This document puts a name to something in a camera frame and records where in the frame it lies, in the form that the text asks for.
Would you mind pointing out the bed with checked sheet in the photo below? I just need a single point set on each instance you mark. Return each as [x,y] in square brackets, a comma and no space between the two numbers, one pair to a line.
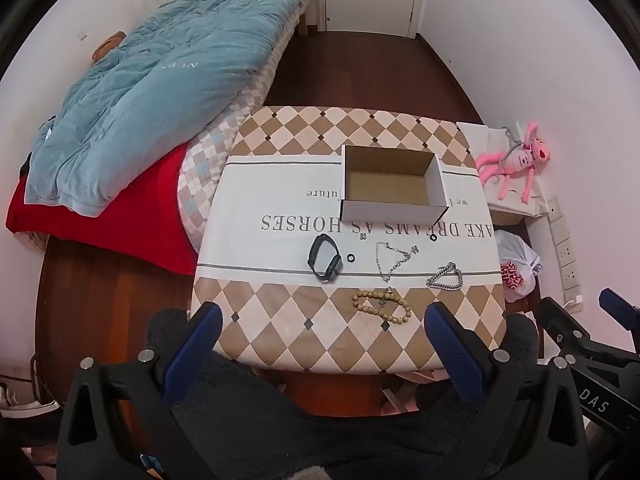
[220,135]

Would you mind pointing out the cardboard box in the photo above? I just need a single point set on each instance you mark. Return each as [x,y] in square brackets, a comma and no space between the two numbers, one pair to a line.
[390,210]

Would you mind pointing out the light blue duvet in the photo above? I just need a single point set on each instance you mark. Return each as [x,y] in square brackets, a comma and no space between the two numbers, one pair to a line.
[150,90]

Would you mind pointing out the red blanket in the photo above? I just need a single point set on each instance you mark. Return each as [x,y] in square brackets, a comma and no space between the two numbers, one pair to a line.
[125,230]

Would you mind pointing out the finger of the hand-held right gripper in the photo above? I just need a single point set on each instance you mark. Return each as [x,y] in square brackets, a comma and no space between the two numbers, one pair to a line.
[612,301]
[560,317]

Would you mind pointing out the black smart band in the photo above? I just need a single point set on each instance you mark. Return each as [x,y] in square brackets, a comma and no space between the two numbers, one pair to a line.
[332,266]

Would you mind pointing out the brown plush toy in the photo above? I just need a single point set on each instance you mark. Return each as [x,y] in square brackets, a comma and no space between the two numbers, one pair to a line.
[107,46]

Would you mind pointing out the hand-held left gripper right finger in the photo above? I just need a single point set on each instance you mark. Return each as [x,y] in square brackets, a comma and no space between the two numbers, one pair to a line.
[450,345]

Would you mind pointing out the white plastic bag red print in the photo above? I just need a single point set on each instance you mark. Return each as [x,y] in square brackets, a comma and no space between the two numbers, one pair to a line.
[515,255]

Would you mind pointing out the pink plush toy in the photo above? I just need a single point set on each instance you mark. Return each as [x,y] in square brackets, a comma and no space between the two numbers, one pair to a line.
[520,160]

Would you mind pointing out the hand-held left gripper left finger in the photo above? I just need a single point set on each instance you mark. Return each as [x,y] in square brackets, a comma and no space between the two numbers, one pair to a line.
[192,345]

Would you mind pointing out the checkered printed tablecloth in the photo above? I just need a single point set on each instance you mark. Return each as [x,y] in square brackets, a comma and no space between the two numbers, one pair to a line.
[280,320]

